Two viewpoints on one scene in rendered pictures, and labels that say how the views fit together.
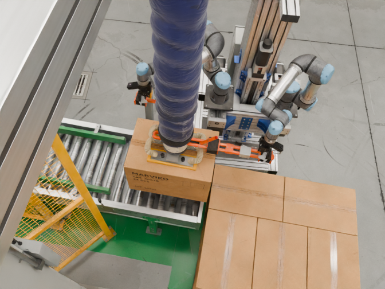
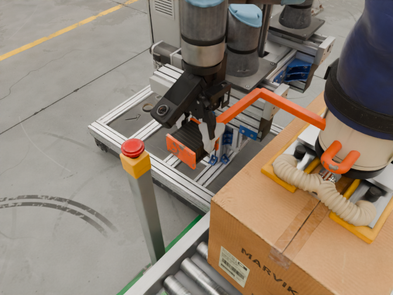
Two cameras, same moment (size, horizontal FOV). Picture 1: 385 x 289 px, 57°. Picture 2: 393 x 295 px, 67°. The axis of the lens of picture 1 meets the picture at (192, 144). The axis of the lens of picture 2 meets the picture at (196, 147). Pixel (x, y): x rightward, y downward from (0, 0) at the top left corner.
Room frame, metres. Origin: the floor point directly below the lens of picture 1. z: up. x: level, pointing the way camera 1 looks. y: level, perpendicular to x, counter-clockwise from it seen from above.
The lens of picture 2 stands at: (1.13, 0.75, 1.69)
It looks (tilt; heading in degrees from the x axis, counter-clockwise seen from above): 47 degrees down; 310
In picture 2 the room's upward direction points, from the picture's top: straight up
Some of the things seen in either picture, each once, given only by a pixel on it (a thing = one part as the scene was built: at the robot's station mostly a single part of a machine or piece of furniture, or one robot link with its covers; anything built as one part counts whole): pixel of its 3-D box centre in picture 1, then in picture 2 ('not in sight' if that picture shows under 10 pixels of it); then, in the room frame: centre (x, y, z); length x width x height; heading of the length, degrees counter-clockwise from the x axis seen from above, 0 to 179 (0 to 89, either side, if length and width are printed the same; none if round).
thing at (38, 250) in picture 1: (29, 250); not in sight; (0.26, 0.65, 1.62); 0.20 x 0.05 x 0.30; 87
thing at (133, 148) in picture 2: not in sight; (133, 149); (1.66, 0.40, 1.02); 0.07 x 0.07 x 0.04
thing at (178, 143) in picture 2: (141, 98); (192, 142); (1.43, 0.40, 1.20); 0.09 x 0.08 x 0.05; 176
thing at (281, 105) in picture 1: (285, 99); (296, 11); (1.67, -0.65, 1.09); 0.15 x 0.15 x 0.10
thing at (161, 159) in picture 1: (172, 157); (382, 179); (1.06, 0.12, 1.10); 0.34 x 0.10 x 0.05; 86
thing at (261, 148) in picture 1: (266, 143); not in sight; (1.12, -0.46, 1.35); 0.09 x 0.08 x 0.12; 87
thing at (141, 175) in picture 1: (172, 161); (320, 210); (1.14, 0.13, 0.87); 0.60 x 0.40 x 0.40; 87
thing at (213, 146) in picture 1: (212, 145); not in sight; (1.13, -0.13, 1.21); 0.10 x 0.08 x 0.06; 176
